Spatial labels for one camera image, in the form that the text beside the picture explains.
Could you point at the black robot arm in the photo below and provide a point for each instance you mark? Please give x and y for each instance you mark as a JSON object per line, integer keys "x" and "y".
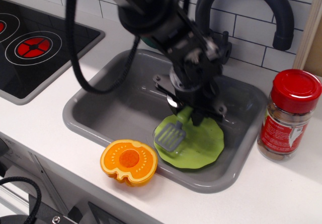
{"x": 197, "y": 58}

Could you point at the black toy stove top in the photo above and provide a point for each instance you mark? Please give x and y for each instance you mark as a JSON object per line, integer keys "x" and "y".
{"x": 34, "y": 52}

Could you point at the green handled grey spatula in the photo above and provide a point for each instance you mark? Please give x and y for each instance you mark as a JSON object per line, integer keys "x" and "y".
{"x": 172, "y": 134}

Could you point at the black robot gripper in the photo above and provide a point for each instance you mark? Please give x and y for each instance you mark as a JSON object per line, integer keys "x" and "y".
{"x": 204, "y": 99}

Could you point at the green scalloped plate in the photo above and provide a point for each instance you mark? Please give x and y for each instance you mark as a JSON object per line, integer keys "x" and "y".
{"x": 203, "y": 145}

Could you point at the toy avocado half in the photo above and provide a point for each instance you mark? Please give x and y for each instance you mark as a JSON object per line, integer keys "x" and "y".
{"x": 148, "y": 42}

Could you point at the black robot base with screw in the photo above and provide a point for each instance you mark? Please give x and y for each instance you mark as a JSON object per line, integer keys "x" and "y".
{"x": 38, "y": 211}

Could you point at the red lidded spice jar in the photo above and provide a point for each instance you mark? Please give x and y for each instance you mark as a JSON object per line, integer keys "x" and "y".
{"x": 292, "y": 101}

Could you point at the orange toy pumpkin half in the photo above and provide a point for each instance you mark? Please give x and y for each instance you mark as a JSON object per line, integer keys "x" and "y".
{"x": 129, "y": 161}

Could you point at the dark grey curved faucet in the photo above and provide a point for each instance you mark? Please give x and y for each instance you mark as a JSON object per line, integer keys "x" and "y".
{"x": 261, "y": 31}

